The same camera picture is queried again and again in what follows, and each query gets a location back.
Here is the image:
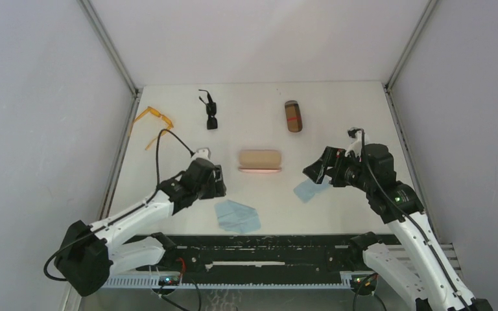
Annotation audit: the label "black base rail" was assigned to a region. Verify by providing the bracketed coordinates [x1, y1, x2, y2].
[135, 235, 372, 286]

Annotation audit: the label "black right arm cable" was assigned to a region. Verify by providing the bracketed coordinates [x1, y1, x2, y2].
[348, 127, 473, 311]

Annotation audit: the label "brown glasses case red stripe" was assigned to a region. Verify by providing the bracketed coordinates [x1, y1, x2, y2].
[284, 100, 303, 133]

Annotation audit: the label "light blue cloth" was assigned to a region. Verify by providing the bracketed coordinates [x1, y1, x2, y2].
[293, 179, 331, 203]
[215, 200, 261, 235]

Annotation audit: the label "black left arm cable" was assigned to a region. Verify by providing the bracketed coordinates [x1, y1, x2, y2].
[43, 128, 196, 282]

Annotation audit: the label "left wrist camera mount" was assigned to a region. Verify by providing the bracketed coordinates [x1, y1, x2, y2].
[192, 148, 211, 161]

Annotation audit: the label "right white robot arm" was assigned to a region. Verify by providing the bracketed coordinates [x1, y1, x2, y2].
[303, 144, 492, 310]

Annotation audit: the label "pink glasses case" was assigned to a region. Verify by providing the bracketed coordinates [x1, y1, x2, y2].
[238, 150, 282, 174]

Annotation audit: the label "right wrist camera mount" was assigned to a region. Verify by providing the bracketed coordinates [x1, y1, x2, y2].
[346, 127, 370, 157]

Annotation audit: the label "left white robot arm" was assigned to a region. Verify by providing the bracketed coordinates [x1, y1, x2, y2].
[43, 158, 226, 297]

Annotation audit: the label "black sunglasses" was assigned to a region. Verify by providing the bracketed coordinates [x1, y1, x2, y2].
[199, 89, 218, 130]

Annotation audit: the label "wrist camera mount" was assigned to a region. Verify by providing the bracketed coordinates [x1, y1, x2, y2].
[192, 148, 211, 161]
[346, 127, 370, 157]

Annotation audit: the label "aluminium frame post left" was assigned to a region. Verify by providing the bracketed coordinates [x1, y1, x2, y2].
[78, 0, 140, 97]

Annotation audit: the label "orange translucent sunglasses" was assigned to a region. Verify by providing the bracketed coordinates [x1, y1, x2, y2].
[128, 106, 174, 151]

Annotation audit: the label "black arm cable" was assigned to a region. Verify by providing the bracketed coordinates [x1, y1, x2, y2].
[43, 128, 196, 282]
[348, 127, 473, 311]

